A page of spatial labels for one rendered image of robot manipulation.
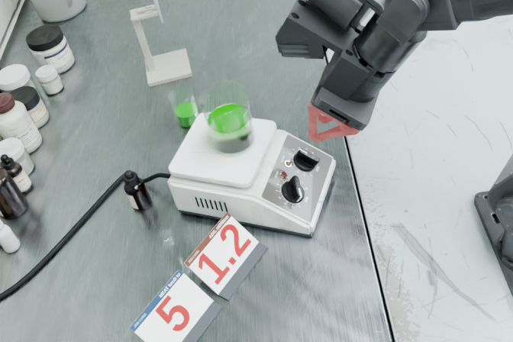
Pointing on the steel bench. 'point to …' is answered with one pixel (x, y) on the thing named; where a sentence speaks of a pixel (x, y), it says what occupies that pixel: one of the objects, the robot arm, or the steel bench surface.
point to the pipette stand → (156, 66)
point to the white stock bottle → (17, 123)
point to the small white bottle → (8, 241)
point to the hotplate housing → (246, 198)
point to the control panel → (271, 192)
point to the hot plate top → (243, 163)
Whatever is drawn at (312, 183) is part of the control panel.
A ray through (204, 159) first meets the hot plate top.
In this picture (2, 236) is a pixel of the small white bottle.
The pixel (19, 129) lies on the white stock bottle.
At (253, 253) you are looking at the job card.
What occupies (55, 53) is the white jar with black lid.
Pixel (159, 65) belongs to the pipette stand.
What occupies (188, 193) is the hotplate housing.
